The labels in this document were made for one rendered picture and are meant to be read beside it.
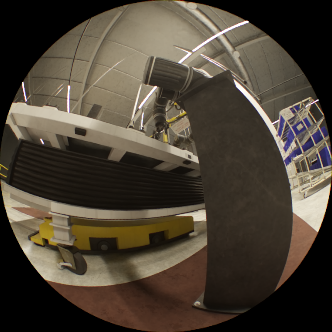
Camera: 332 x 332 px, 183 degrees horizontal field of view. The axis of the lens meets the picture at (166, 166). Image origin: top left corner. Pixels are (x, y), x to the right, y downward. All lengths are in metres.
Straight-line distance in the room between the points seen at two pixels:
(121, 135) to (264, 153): 0.57
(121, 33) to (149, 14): 2.48
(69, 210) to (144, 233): 0.68
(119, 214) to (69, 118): 0.56
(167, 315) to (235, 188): 0.51
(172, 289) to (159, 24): 10.54
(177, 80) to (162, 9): 9.80
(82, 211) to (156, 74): 0.79
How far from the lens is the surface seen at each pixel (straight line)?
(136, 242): 1.02
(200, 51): 2.98
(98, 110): 0.69
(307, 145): 2.65
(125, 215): 0.62
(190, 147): 1.05
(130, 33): 10.10
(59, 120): 0.59
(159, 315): 0.52
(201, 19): 7.84
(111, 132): 0.54
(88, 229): 0.91
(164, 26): 10.00
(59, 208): 0.62
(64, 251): 0.72
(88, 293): 0.64
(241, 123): 0.34
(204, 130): 0.37
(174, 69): 0.64
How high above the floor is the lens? 0.46
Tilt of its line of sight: 21 degrees up
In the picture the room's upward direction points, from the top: 4 degrees counter-clockwise
